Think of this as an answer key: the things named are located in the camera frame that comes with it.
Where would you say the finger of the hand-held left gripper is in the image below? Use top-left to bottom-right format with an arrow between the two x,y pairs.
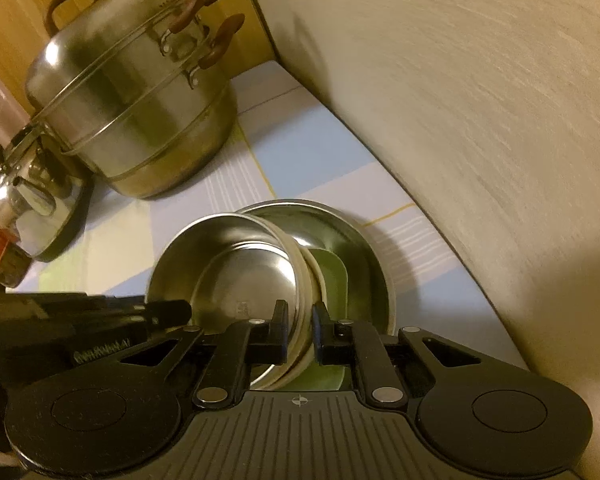
10,294 -> 146,318
70,300 -> 192,331

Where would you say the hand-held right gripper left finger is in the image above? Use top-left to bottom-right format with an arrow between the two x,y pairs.
105,300 -> 289,407

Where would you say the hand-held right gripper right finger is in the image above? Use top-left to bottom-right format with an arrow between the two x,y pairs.
312,302 -> 521,405

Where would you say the green rectangular plate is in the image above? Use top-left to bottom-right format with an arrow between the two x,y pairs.
300,247 -> 352,392

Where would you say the cream plastic bowl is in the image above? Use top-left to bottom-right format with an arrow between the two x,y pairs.
240,212 -> 312,391

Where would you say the small steel bowl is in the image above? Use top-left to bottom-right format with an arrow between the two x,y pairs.
145,212 -> 303,390

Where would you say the large steel basin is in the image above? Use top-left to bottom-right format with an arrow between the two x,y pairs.
235,200 -> 397,341

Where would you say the steel kettle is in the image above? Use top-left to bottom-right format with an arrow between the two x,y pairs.
0,122 -> 93,263

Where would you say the checked tablecloth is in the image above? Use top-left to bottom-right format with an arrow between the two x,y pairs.
5,60 -> 531,391

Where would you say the steel steamer pot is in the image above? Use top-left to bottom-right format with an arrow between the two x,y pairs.
25,0 -> 246,199

